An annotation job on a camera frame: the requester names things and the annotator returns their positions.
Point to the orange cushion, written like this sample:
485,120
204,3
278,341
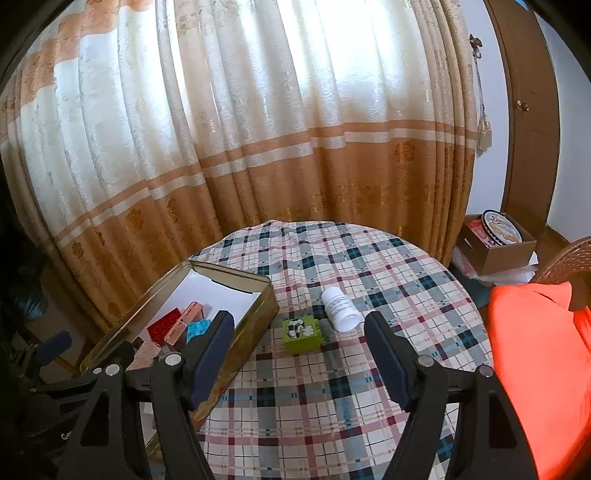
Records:
540,369

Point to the white paper sheet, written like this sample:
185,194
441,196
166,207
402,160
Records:
205,290

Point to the metal wall hook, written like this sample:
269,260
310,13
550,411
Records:
474,42

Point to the brown wooden door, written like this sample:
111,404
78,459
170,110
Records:
531,115

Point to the brown wicker chair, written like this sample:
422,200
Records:
561,258

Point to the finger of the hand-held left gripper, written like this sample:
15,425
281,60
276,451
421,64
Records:
54,347
83,381

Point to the brown cardboard box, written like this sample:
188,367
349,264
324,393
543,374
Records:
505,256

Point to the beige and orange curtain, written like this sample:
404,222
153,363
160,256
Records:
254,115

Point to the green panda toy block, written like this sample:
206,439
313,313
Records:
302,335

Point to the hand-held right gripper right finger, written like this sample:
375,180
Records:
392,364

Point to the white plastic bottle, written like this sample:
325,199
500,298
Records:
340,310

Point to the brass door knob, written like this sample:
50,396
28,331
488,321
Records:
524,106

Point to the pink makeup palette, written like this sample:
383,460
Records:
184,322

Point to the red toy block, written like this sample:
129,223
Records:
162,328

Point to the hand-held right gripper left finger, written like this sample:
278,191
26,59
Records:
212,360

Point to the blue toy block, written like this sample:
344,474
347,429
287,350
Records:
199,328

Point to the round blue cookie tin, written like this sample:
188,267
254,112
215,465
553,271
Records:
503,227

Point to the plaid tablecloth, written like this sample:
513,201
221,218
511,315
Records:
351,267

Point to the red packet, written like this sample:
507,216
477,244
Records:
475,229

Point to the white plastic bag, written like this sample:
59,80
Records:
503,276

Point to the gold rectangular tin box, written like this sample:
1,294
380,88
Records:
256,314

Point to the curtain tieback tassel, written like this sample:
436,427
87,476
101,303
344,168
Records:
484,134

